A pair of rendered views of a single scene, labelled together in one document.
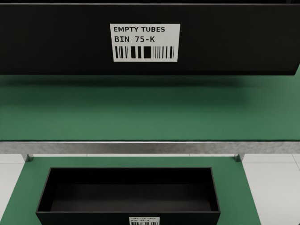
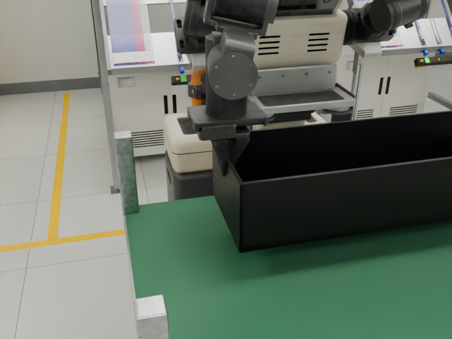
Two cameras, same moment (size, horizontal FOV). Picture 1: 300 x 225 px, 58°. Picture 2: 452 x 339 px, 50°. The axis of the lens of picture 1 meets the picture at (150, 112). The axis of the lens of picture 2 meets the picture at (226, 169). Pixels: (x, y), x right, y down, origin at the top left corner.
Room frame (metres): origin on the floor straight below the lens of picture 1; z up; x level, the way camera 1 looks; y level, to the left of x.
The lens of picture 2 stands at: (1.06, -0.38, 1.43)
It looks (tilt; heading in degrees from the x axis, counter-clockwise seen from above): 28 degrees down; 166
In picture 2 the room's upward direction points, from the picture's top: straight up
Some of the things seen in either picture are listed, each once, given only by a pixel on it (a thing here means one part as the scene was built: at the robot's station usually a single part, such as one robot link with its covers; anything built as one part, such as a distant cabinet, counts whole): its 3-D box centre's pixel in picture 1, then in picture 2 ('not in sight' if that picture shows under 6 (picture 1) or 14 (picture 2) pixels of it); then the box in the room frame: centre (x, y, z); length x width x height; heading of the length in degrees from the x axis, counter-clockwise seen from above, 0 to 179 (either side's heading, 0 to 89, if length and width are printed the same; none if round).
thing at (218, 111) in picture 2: not in sight; (226, 99); (0.44, -0.23, 1.20); 0.10 x 0.07 x 0.07; 90
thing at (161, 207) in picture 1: (130, 197); not in sight; (0.49, 0.07, 0.41); 0.57 x 0.17 x 0.11; 90
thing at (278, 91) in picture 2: not in sight; (293, 111); (-0.01, 0.06, 0.99); 0.28 x 0.16 x 0.22; 90
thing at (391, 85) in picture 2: not in sight; (359, 83); (-2.09, 1.42, 0.31); 0.70 x 0.65 x 0.62; 90
